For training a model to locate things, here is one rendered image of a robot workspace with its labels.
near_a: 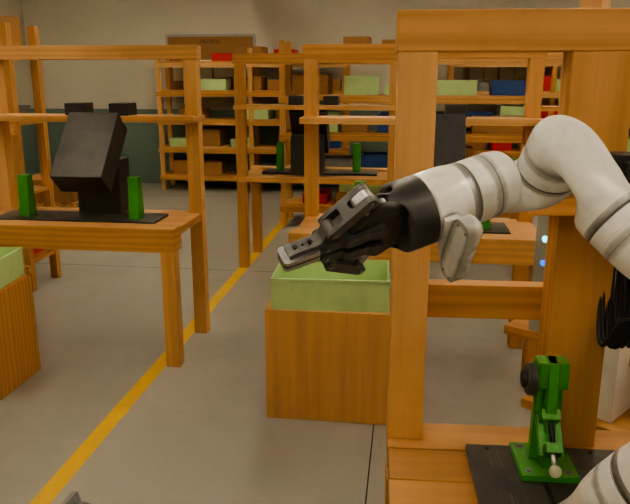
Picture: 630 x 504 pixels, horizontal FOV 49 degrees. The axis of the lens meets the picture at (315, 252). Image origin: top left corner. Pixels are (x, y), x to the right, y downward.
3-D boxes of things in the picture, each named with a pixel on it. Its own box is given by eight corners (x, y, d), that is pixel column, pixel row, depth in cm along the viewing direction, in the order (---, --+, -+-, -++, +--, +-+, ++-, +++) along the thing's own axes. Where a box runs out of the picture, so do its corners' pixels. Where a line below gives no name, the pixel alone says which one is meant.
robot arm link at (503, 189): (435, 199, 79) (453, 149, 72) (543, 160, 84) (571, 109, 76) (467, 246, 76) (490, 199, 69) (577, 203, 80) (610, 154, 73)
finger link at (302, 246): (329, 235, 69) (283, 251, 68) (331, 216, 67) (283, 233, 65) (336, 246, 68) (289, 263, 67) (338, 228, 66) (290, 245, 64)
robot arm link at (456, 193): (469, 235, 64) (524, 214, 66) (409, 155, 70) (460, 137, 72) (450, 288, 72) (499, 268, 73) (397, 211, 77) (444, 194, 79)
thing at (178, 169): (346, 194, 1075) (348, 45, 1020) (160, 190, 1114) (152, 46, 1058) (349, 188, 1127) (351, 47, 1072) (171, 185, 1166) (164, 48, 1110)
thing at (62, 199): (75, 213, 924) (72, 180, 913) (16, 212, 930) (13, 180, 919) (108, 198, 1040) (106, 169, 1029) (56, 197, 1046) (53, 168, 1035)
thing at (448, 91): (530, 232, 814) (546, 34, 758) (279, 225, 852) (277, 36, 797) (523, 223, 866) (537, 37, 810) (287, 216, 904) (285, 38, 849)
